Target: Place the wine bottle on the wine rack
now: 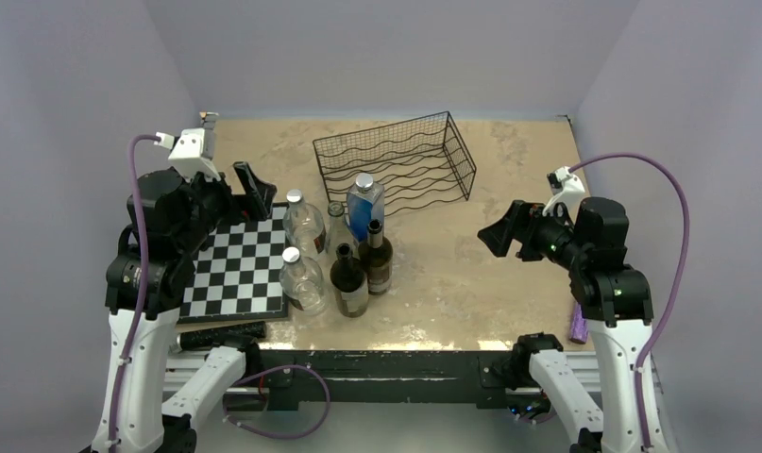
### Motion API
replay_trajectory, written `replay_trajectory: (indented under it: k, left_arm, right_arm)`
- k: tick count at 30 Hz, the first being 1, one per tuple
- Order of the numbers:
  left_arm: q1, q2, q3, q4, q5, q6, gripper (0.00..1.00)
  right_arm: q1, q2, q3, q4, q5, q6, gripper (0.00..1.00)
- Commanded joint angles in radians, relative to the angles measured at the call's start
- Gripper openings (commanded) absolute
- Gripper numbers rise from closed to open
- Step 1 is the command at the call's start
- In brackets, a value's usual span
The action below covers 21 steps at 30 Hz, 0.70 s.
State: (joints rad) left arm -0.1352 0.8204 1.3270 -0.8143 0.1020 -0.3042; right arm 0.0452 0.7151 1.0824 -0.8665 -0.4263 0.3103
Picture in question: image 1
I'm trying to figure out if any clear round bottle white cap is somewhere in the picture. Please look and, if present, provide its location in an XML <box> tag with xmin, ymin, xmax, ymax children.
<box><xmin>279</xmin><ymin>246</ymin><xmax>327</xmax><ymax>316</ymax></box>

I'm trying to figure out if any black table front rail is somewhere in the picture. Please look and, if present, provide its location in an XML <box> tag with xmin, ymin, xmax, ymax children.
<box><xmin>260</xmin><ymin>350</ymin><xmax>529</xmax><ymax>411</ymax></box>

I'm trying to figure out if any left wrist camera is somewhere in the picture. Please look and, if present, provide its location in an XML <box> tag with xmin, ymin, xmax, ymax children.
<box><xmin>155</xmin><ymin>111</ymin><xmax>222</xmax><ymax>183</ymax></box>

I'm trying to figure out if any clear bottle silver cap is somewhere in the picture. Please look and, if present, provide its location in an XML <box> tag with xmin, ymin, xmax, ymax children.
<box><xmin>282</xmin><ymin>189</ymin><xmax>327</xmax><ymax>260</ymax></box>

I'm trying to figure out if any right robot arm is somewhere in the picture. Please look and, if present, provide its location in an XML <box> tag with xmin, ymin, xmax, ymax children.
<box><xmin>497</xmin><ymin>197</ymin><xmax>669</xmax><ymax>452</ymax></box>

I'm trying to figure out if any blue square glass bottle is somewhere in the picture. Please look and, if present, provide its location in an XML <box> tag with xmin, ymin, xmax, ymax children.
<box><xmin>347</xmin><ymin>173</ymin><xmax>385</xmax><ymax>243</ymax></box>

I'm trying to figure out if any black white checkerboard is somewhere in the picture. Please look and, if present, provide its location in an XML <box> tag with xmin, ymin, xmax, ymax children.
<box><xmin>179</xmin><ymin>202</ymin><xmax>289</xmax><ymax>325</ymax></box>

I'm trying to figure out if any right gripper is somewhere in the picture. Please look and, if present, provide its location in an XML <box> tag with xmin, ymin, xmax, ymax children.
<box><xmin>478</xmin><ymin>197</ymin><xmax>589</xmax><ymax>270</ymax></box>

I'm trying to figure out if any clear wine bottle dark label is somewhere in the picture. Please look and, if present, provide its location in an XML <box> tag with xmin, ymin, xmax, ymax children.
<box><xmin>326</xmin><ymin>201</ymin><xmax>358</xmax><ymax>260</ymax></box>

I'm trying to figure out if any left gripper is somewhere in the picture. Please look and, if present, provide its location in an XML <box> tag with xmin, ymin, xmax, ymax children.
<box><xmin>175</xmin><ymin>160</ymin><xmax>275</xmax><ymax>252</ymax></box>

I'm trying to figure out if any dark wine bottle white label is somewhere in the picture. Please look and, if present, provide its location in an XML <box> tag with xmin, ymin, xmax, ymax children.
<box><xmin>330</xmin><ymin>243</ymin><xmax>369</xmax><ymax>318</ymax></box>

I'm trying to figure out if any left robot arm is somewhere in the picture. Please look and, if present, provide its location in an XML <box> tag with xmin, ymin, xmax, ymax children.
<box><xmin>90</xmin><ymin>162</ymin><xmax>277</xmax><ymax>452</ymax></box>

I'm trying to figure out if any purple cable loop under table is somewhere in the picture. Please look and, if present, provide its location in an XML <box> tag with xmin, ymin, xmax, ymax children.
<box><xmin>221</xmin><ymin>364</ymin><xmax>331</xmax><ymax>441</ymax></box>

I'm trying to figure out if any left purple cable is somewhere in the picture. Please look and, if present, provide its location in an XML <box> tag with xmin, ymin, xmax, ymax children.
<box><xmin>107</xmin><ymin>133</ymin><xmax>164</xmax><ymax>450</ymax></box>

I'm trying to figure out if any black wire wine rack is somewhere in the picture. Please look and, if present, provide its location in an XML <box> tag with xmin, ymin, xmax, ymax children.
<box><xmin>313</xmin><ymin>111</ymin><xmax>477</xmax><ymax>216</ymax></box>

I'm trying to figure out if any green wine bottle silver neck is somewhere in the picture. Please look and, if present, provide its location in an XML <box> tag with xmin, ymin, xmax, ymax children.
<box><xmin>358</xmin><ymin>219</ymin><xmax>394</xmax><ymax>295</ymax></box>

